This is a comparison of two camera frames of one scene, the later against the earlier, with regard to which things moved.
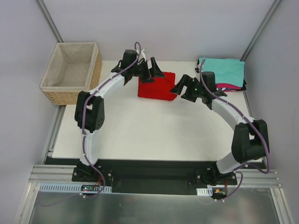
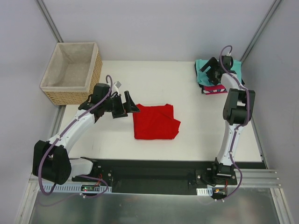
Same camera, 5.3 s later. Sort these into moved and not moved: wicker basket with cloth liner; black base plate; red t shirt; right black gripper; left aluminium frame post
Moved: red t shirt; right black gripper
Not moved: left aluminium frame post; black base plate; wicker basket with cloth liner
